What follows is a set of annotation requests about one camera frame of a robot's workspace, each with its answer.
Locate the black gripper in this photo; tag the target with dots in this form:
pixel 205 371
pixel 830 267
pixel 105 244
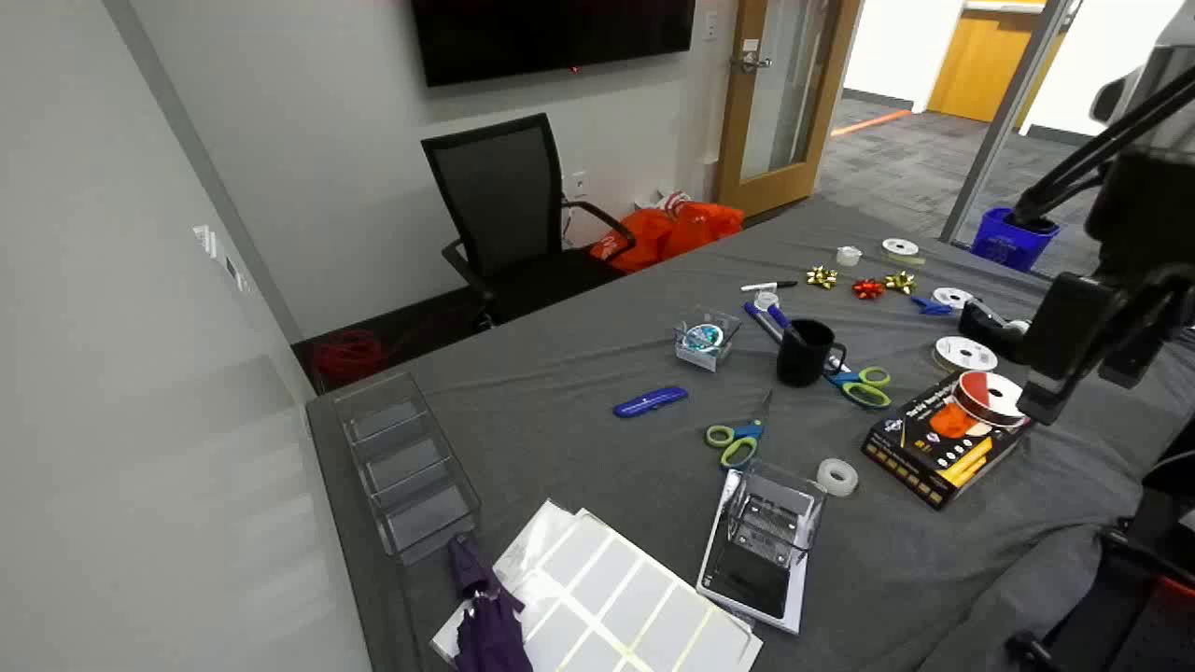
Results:
pixel 1143 219

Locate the black tape dispenser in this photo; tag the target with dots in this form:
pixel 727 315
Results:
pixel 991 330

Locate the blue bin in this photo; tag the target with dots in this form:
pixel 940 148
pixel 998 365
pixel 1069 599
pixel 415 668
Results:
pixel 1010 239

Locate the white flat disc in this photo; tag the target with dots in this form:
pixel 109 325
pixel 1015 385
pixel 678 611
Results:
pixel 900 247
pixel 965 354
pixel 954 295

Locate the small blue object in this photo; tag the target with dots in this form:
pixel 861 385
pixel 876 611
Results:
pixel 928 309

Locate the black stand rods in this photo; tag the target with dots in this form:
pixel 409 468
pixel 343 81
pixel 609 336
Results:
pixel 1095 150

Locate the yellow fidget spinner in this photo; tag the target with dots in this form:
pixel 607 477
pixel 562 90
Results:
pixel 823 279
pixel 900 281

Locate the black and yellow box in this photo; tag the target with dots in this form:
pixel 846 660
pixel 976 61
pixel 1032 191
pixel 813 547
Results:
pixel 928 453

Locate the red fidget spinner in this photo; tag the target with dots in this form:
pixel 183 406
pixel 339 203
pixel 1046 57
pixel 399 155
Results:
pixel 868 290

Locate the green and blue scissors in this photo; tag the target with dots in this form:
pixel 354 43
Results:
pixel 737 443
pixel 864 385

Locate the yellow wooden door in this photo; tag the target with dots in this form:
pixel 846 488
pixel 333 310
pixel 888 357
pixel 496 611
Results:
pixel 976 61

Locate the black mug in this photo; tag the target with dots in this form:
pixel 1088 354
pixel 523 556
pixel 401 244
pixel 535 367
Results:
pixel 806 357

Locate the blue pen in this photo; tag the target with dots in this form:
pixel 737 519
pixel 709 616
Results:
pixel 769 318

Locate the white marker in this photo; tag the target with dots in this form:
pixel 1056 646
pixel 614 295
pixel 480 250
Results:
pixel 769 286

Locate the small clear tape container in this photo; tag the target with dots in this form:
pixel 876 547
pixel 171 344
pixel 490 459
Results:
pixel 703 342

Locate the wooden door with glass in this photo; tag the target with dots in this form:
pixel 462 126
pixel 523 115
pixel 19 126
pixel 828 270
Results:
pixel 749 150

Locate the black booklet with white edge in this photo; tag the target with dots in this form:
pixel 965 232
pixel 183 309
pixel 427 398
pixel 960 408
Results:
pixel 749 584

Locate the orange bag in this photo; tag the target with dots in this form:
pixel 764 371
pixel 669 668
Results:
pixel 674 232

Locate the white label sheets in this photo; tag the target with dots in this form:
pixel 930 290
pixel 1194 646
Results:
pixel 609 599

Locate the black mesh office chair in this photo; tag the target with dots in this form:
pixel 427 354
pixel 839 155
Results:
pixel 507 201

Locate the purple cloth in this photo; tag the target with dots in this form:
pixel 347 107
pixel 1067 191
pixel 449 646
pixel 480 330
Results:
pixel 490 627

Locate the clear acrylic organizer tray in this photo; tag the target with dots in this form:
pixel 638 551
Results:
pixel 406 468

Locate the red object on floor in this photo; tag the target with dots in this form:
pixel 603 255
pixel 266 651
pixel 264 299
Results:
pixel 347 359

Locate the metal door frame post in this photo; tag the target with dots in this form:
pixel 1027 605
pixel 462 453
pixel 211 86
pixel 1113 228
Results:
pixel 1003 117

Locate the black cart frame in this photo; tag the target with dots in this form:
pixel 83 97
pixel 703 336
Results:
pixel 1121 584

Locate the black wall television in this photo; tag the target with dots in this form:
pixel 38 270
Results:
pixel 548 35

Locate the white light switch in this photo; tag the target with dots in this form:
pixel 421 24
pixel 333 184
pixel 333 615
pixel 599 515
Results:
pixel 211 244

